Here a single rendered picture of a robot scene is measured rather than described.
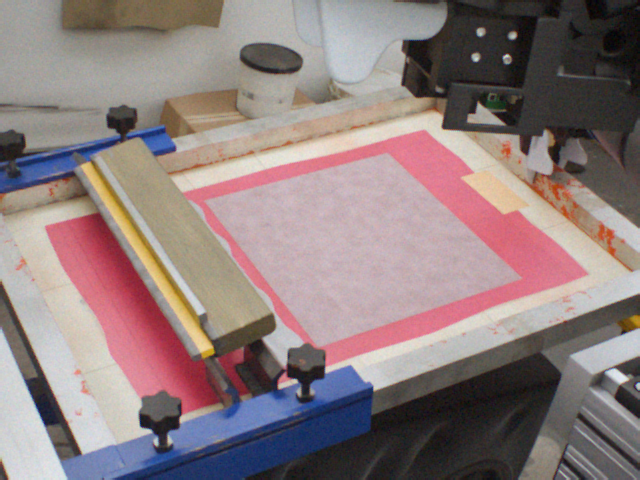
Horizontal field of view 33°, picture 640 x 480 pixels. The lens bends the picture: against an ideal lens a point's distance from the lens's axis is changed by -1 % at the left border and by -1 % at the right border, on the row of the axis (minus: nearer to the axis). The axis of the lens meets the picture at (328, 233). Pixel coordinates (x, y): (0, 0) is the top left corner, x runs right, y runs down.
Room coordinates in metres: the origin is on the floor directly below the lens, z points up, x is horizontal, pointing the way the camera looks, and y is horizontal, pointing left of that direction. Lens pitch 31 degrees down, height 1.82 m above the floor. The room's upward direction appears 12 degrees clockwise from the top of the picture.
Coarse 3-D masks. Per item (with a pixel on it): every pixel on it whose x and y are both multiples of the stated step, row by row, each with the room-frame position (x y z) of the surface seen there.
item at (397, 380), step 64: (256, 128) 1.45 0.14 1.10; (320, 128) 1.50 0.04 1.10; (64, 192) 1.27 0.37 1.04; (576, 192) 1.35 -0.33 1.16; (0, 256) 1.09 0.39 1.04; (512, 320) 1.06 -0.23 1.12; (576, 320) 1.08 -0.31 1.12; (64, 384) 0.88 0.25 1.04; (384, 384) 0.93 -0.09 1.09; (448, 384) 0.98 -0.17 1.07
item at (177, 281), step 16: (96, 160) 1.20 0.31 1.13; (112, 176) 1.17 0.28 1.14; (112, 192) 1.16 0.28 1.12; (128, 208) 1.11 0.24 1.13; (144, 224) 1.07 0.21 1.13; (144, 240) 1.06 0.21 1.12; (160, 256) 1.02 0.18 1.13; (176, 272) 0.99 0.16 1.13; (176, 288) 0.98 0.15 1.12; (192, 304) 0.94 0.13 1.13
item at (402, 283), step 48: (384, 240) 1.25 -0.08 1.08; (432, 240) 1.26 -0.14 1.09; (480, 240) 1.27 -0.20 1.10; (528, 240) 1.28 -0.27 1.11; (288, 288) 1.13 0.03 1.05; (336, 288) 1.14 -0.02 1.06; (384, 288) 1.15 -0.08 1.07; (432, 288) 1.16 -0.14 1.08; (480, 288) 1.16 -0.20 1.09; (528, 288) 1.17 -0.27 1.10; (144, 336) 1.01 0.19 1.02; (336, 336) 1.05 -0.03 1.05; (384, 336) 1.05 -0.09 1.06; (144, 384) 0.93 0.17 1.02; (192, 384) 0.94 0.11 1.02; (240, 384) 0.95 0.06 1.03
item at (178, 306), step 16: (96, 176) 1.20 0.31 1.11; (112, 208) 1.14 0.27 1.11; (128, 224) 1.11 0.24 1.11; (144, 256) 1.05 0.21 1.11; (160, 272) 1.02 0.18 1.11; (160, 288) 0.99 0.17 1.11; (176, 304) 0.97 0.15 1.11; (192, 320) 0.94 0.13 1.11; (192, 336) 0.92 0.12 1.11; (208, 352) 0.90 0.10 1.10
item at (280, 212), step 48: (384, 144) 1.50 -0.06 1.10; (432, 144) 1.51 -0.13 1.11; (192, 192) 1.32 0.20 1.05; (240, 192) 1.33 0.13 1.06; (288, 192) 1.34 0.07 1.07; (336, 192) 1.35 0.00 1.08; (384, 192) 1.36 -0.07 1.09; (432, 192) 1.38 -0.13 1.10; (96, 240) 1.19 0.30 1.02; (240, 240) 1.22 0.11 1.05; (288, 240) 1.23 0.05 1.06; (336, 240) 1.24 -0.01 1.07; (96, 288) 1.09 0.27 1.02; (144, 288) 1.10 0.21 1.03
